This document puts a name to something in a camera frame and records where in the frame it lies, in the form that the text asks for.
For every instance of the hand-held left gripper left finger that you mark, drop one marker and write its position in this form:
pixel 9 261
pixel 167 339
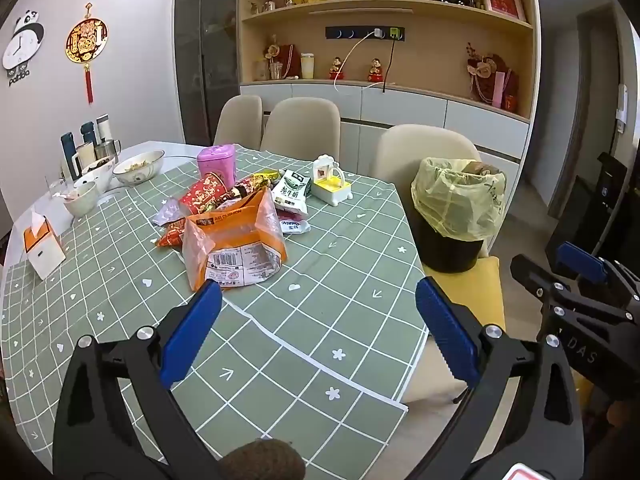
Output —
pixel 192 327

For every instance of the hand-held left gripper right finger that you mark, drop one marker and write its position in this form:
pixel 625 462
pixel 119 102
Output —
pixel 445 325

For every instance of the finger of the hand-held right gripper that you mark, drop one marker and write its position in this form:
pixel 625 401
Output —
pixel 540 280
pixel 580 261

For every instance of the black trash bin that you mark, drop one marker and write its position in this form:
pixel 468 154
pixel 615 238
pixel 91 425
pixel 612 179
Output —
pixel 445 250

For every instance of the yellow-green bin liner bag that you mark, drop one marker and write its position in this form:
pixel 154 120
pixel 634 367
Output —
pixel 450 200

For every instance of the green white milk carton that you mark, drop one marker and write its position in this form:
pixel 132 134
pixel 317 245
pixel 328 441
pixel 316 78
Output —
pixel 291 192

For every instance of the black tall appliance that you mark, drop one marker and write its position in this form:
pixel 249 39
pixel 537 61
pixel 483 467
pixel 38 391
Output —
pixel 607 185

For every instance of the small orange packet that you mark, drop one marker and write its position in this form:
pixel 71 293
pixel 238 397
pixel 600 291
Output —
pixel 172 235

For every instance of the large orange snack bag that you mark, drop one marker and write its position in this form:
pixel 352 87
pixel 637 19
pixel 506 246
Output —
pixel 235 240

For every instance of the green grid tablecloth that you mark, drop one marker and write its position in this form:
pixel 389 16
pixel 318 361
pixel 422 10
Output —
pixel 300 320

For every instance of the brown crumpled bag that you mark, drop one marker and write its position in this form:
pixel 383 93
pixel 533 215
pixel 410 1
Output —
pixel 477 166

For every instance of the red snack packet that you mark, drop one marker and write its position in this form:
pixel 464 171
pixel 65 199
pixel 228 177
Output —
pixel 202 195

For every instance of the pink white wrapper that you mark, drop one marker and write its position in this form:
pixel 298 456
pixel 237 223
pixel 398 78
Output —
pixel 294 226

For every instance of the dark snack packet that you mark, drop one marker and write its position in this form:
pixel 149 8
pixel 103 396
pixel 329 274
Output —
pixel 242 191

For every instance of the dark fuzzy clothing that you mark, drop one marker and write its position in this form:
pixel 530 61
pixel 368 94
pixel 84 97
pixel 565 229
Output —
pixel 265 460

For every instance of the dark wooden door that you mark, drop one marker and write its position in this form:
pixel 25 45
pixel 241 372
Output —
pixel 590 110

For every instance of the large patterned bowl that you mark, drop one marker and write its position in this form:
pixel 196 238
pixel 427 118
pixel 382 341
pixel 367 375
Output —
pixel 137 172

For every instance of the pink plastic container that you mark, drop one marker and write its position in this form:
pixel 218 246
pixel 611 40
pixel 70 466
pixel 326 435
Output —
pixel 216 162

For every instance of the white orange tissue box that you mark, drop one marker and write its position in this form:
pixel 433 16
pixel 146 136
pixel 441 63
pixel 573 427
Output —
pixel 42 252

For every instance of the small white bowl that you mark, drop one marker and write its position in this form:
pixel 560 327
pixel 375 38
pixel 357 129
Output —
pixel 80 202

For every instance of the small red cup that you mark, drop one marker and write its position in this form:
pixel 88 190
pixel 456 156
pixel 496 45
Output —
pixel 510 102

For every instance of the beige chair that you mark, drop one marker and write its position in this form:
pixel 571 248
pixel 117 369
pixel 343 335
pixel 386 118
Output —
pixel 239 120
pixel 300 130
pixel 425 145

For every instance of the yellow white toothpick dispenser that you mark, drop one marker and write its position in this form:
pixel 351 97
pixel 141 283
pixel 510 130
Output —
pixel 332 187

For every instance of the bowl with dark food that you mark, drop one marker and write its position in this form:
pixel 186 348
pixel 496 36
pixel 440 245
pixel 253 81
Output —
pixel 100 175

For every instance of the pink gift box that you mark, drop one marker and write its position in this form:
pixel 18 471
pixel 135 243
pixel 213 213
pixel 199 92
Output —
pixel 498 90

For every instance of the steel mug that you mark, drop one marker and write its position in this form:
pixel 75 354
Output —
pixel 107 151

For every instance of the clear drinking glass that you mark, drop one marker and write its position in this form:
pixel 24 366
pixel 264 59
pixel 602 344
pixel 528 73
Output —
pixel 56 186

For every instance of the white mug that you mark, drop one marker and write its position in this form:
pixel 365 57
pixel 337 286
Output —
pixel 85 155

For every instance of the white thermos bottle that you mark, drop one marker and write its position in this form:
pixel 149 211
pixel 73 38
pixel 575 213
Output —
pixel 103 127

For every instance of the teal thermos bottle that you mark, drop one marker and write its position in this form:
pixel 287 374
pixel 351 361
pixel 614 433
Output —
pixel 89 132

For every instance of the wooden shelf cabinet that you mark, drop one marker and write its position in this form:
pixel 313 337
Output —
pixel 430 50

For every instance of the red gold figurine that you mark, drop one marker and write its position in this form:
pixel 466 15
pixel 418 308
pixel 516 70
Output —
pixel 375 70
pixel 337 67

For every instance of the red framed picture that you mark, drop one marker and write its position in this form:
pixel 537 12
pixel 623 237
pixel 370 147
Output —
pixel 502 0

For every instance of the dark glass cabinet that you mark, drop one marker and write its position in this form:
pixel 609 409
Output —
pixel 205 50

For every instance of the red bag flower bouquet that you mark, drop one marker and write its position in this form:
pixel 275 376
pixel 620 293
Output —
pixel 281 60

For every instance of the white lidded cup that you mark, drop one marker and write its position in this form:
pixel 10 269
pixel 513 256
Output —
pixel 306 66

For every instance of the black power strip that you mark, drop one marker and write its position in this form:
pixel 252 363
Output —
pixel 365 33

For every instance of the red gold knot ornament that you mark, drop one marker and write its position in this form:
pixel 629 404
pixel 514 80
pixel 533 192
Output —
pixel 86 42

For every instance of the white wall intercom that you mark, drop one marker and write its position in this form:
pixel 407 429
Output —
pixel 621 105

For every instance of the panda wall clock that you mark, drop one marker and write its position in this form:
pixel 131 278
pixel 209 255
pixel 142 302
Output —
pixel 22 42

